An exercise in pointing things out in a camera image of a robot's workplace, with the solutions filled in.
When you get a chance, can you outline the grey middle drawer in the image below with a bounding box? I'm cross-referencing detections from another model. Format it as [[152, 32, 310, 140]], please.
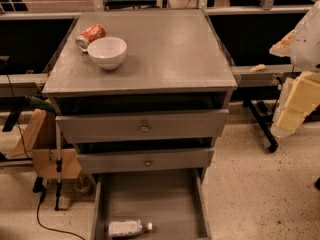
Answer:
[[77, 148, 214, 174]]

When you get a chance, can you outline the grey drawer cabinet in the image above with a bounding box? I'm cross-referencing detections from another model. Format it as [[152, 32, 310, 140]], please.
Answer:
[[41, 9, 238, 240]]

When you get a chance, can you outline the orange soda can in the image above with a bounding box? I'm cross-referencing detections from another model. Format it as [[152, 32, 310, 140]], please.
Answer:
[[75, 24, 106, 51]]

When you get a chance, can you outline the black table leg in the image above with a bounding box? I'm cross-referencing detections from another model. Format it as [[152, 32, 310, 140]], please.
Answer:
[[243, 100, 278, 153]]

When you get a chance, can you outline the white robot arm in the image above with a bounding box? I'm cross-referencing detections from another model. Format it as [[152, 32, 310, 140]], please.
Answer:
[[269, 1, 320, 138]]

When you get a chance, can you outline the small yellow foam piece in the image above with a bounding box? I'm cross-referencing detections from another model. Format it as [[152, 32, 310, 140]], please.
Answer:
[[249, 64, 266, 72]]

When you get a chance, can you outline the green handled tool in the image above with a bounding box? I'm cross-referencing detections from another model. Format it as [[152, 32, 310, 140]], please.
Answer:
[[2, 96, 54, 132]]

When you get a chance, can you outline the silver tripod leg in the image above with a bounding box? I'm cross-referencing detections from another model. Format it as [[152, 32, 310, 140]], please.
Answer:
[[55, 123, 62, 211]]

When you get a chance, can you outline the black floor cable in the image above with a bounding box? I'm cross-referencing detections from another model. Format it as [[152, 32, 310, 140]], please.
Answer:
[[35, 187, 87, 240]]

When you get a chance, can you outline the grey open bottom drawer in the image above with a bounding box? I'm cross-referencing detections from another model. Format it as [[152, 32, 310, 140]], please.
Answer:
[[90, 169, 211, 240]]

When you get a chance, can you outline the white ceramic bowl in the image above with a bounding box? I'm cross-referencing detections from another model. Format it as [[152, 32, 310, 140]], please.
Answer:
[[87, 37, 127, 70]]

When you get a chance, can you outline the grey top drawer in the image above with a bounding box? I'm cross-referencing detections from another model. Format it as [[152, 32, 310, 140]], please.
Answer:
[[56, 109, 228, 144]]

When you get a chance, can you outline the brown cardboard box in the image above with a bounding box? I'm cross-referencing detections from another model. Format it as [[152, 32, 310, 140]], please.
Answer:
[[6, 107, 82, 180]]

